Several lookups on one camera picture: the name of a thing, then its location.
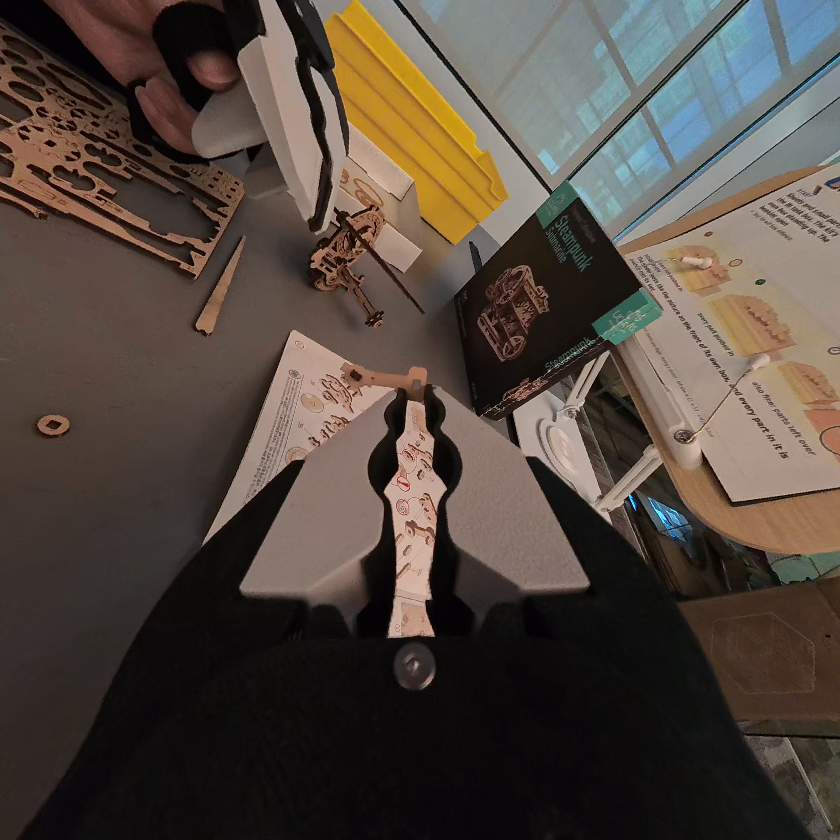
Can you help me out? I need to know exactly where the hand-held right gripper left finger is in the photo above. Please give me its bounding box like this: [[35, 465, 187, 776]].
[[239, 387, 411, 624]]

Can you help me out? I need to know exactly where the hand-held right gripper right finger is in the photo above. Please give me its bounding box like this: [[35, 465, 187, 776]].
[[423, 384, 589, 624]]

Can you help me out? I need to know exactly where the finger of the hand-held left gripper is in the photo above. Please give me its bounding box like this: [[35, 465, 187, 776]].
[[289, 0, 350, 161], [236, 0, 337, 234]]

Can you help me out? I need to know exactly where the small wooden lever part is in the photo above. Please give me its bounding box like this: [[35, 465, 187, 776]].
[[343, 364, 431, 403]]

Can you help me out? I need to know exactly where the pointed wooden offcut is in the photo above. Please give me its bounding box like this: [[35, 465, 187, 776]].
[[195, 235, 248, 337]]

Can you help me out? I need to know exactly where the model instruction booklet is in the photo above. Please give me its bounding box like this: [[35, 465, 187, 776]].
[[202, 330, 437, 637]]

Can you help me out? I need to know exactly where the partly built wooden model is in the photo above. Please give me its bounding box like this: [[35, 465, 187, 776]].
[[308, 205, 426, 329]]

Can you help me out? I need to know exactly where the black model kit box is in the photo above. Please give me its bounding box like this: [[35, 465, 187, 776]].
[[454, 180, 662, 421]]

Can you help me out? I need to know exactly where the person's left hand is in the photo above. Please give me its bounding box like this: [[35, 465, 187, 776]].
[[59, 0, 242, 161]]

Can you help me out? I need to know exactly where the small white cardboard box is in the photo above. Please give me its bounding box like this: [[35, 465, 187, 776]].
[[338, 121, 422, 271]]

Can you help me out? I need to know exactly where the yellow plastic tray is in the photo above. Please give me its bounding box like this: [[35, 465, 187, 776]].
[[325, 0, 509, 245]]

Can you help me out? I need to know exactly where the white display stand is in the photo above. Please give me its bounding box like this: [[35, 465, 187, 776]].
[[535, 354, 664, 513]]

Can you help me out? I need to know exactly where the laser-cut wooden part sheet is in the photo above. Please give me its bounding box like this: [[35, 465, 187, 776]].
[[0, 20, 245, 280]]

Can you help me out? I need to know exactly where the wooden book stand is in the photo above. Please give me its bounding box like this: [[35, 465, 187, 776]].
[[617, 164, 840, 555]]

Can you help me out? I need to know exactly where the brown cardboard box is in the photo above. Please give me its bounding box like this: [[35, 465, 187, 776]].
[[679, 577, 840, 723]]

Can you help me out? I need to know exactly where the printed instruction sheet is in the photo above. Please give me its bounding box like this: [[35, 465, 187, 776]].
[[623, 167, 840, 505]]

